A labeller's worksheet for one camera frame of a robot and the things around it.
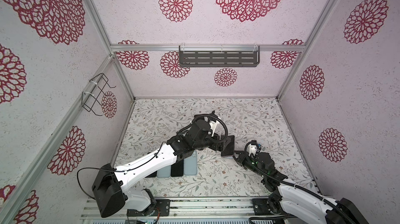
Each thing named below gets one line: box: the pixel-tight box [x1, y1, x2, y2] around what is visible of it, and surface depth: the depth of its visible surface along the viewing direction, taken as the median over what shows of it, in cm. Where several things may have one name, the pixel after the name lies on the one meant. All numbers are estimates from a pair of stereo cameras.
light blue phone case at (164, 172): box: [156, 165, 172, 178], surface depth 86 cm
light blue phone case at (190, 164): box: [183, 150, 198, 176], surface depth 89 cm
